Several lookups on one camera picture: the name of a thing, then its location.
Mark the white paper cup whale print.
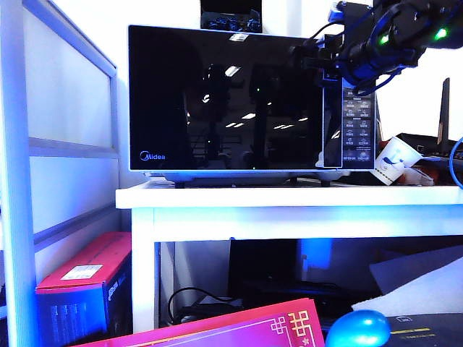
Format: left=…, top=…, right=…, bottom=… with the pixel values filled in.
left=374, top=135, right=424, bottom=187

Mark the pink box with gold pattern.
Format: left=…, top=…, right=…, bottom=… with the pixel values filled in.
left=70, top=298, right=326, bottom=347

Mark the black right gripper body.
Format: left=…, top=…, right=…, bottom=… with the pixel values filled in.
left=318, top=34, right=366, bottom=86

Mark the white foam sheet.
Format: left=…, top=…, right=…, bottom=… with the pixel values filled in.
left=351, top=258, right=463, bottom=319

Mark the black paper shredder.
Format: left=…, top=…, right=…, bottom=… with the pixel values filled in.
left=386, top=312, right=463, bottom=347

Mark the white table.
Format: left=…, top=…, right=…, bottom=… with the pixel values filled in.
left=114, top=180, right=463, bottom=333

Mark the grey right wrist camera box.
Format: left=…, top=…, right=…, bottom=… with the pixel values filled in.
left=327, top=0, right=375, bottom=37

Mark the grey frame frosted partition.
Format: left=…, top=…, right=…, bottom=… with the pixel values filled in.
left=0, top=0, right=120, bottom=347

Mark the black power adapter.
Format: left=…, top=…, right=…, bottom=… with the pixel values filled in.
left=177, top=302, right=247, bottom=326

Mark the black power cable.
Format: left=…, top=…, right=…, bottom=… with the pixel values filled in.
left=168, top=287, right=247, bottom=328

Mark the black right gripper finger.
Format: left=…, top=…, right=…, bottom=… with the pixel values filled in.
left=292, top=46, right=325, bottom=69
left=310, top=35, right=332, bottom=51

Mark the black router with antennas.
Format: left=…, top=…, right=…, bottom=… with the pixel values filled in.
left=374, top=77, right=463, bottom=174

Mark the small red white carton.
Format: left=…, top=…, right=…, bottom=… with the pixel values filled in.
left=401, top=166, right=441, bottom=186

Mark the blue ethernet cable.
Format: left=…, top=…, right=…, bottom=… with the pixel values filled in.
left=448, top=135, right=463, bottom=189

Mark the red and blue cardboard box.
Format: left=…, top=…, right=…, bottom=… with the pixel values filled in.
left=35, top=231, right=133, bottom=339

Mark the shiny blue oval ball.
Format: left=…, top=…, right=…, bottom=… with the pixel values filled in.
left=325, top=309, right=392, bottom=347

